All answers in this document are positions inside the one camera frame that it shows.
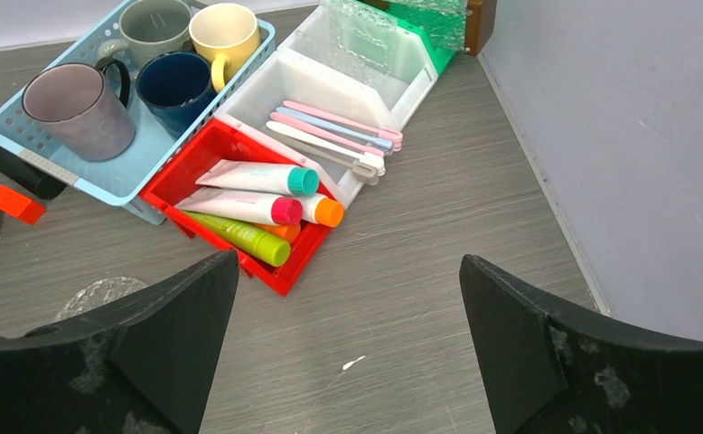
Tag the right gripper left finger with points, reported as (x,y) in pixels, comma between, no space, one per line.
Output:
(143,363)

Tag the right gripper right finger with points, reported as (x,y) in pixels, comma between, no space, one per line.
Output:
(551,366)

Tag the teal cap toothpaste tube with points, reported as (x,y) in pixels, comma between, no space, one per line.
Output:
(282,179)

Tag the clear acrylic toothbrush holder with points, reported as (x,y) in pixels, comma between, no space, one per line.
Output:
(353,38)

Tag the clear textured oval tray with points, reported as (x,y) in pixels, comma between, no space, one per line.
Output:
(99,293)

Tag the green toothpaste tube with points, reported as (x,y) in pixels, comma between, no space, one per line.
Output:
(256,242)

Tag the pink cap toothpaste tube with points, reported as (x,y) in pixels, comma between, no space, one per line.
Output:
(263,208)

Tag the orange cap toothpaste tube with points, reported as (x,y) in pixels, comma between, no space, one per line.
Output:
(320,209)

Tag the pink toothbrush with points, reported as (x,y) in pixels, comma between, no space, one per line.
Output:
(323,133)
(394,136)

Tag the white toothbrush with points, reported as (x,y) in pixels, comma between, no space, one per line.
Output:
(377,162)

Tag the red orange block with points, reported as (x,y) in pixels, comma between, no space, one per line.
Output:
(20,206)

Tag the black microphone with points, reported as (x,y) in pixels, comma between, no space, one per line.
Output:
(32,179)

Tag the red plastic bin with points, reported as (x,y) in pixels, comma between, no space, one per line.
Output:
(176,181)

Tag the light blue plastic basket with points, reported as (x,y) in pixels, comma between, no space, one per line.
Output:
(118,181)

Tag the mauve mug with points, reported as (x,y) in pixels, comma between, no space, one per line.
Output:
(84,106)

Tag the dark blue mug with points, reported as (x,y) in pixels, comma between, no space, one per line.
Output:
(177,88)

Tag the grey mug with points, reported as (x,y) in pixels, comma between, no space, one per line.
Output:
(149,29)

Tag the yellow mug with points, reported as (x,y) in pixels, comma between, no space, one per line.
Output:
(226,35)

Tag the green plastic bin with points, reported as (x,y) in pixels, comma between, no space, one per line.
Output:
(439,56)

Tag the white plastic bin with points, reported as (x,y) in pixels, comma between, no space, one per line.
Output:
(290,75)

